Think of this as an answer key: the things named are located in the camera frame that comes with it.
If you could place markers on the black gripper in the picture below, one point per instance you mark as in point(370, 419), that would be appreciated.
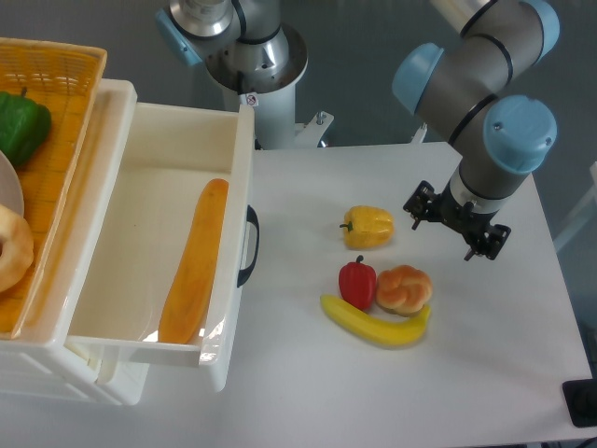
point(483, 238)

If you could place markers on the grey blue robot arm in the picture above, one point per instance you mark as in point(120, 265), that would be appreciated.
point(501, 140)

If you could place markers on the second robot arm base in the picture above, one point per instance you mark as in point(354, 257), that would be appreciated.
point(253, 57)

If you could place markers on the white top drawer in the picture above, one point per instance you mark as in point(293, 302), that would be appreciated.
point(171, 154)

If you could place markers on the white plastic drawer cabinet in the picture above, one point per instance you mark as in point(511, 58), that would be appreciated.
point(41, 362)

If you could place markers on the knotted bread roll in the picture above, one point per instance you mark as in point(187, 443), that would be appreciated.
point(403, 290)

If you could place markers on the yellow bell pepper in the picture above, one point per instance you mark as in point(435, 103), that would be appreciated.
point(367, 226)

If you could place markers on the red bell pepper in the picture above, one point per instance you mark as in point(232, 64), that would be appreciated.
point(357, 283)

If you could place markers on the yellow banana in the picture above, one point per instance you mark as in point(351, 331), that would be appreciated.
point(372, 329)

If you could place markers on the black device at table edge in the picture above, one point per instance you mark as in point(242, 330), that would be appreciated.
point(580, 399)

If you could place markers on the long orange baguette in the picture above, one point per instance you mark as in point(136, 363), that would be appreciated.
point(189, 295)

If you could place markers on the orange woven basket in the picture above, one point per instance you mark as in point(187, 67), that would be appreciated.
point(63, 77)

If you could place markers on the beige bagel bread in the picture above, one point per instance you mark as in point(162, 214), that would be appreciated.
point(17, 248)

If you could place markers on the green bell pepper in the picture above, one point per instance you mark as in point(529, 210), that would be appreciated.
point(25, 126)

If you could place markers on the grey plate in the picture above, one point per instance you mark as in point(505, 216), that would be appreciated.
point(11, 195)

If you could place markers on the black drawer handle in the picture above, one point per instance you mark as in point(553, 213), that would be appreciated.
point(251, 246)

